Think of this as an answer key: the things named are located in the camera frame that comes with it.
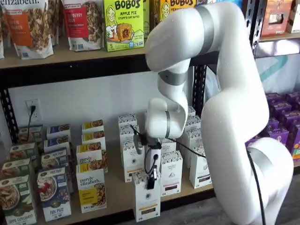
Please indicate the white plastic sheet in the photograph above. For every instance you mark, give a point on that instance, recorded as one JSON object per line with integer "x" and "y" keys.
{"x": 281, "y": 75}

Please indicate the white box yellow strip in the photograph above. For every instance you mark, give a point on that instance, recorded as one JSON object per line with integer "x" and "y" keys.
{"x": 125, "y": 136}
{"x": 146, "y": 201}
{"x": 127, "y": 119}
{"x": 130, "y": 164}

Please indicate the white wall outlet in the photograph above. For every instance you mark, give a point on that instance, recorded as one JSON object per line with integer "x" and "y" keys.
{"x": 35, "y": 103}

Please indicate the wooden shelf board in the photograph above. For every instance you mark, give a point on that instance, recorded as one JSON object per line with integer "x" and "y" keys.
{"x": 119, "y": 194}
{"x": 276, "y": 37}
{"x": 70, "y": 56}

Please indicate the red purely elizabeth granola bag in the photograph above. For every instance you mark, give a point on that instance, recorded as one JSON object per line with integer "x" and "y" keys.
{"x": 82, "y": 25}

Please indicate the white box pink strip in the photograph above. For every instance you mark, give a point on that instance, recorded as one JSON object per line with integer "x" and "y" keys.
{"x": 172, "y": 175}
{"x": 170, "y": 146}

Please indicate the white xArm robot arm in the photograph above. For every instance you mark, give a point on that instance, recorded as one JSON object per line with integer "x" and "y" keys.
{"x": 234, "y": 117}

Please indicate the orange purely elizabeth granola bag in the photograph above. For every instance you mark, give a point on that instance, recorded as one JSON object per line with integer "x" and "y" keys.
{"x": 28, "y": 30}
{"x": 56, "y": 21}

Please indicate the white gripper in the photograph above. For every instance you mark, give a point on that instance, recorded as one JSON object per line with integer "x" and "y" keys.
{"x": 158, "y": 164}

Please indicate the purple Annie's snack box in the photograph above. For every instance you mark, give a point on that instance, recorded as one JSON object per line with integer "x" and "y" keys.
{"x": 275, "y": 99}
{"x": 294, "y": 138}
{"x": 279, "y": 130}
{"x": 281, "y": 113}
{"x": 293, "y": 98}

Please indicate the orange snack box with window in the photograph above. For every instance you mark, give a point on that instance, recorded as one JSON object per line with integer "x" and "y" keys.
{"x": 274, "y": 18}

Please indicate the white box dark strip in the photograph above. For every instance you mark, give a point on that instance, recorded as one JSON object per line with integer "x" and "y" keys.
{"x": 191, "y": 112}
{"x": 192, "y": 140}
{"x": 199, "y": 168}
{"x": 193, "y": 123}

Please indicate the green Bobo's apple pie box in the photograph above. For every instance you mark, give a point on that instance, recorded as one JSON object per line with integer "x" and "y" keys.
{"x": 146, "y": 18}
{"x": 124, "y": 28}

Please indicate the blue flax plus oatmeal box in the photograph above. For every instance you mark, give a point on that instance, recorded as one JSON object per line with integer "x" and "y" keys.
{"x": 55, "y": 159}
{"x": 58, "y": 130}
{"x": 56, "y": 143}
{"x": 54, "y": 194}

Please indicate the white snack box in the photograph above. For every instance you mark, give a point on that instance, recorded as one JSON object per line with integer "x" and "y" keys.
{"x": 294, "y": 16}

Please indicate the white purely elizabeth box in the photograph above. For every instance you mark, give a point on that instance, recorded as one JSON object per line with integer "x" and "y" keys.
{"x": 91, "y": 187}
{"x": 90, "y": 159}
{"x": 92, "y": 125}
{"x": 93, "y": 140}

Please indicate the yellow Bobo's peanut butter box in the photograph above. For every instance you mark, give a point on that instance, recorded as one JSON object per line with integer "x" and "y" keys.
{"x": 165, "y": 9}

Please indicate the green apple cinnamon oatmeal box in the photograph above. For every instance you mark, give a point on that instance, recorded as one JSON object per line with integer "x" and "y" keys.
{"x": 23, "y": 151}
{"x": 32, "y": 133}
{"x": 16, "y": 201}
{"x": 16, "y": 167}

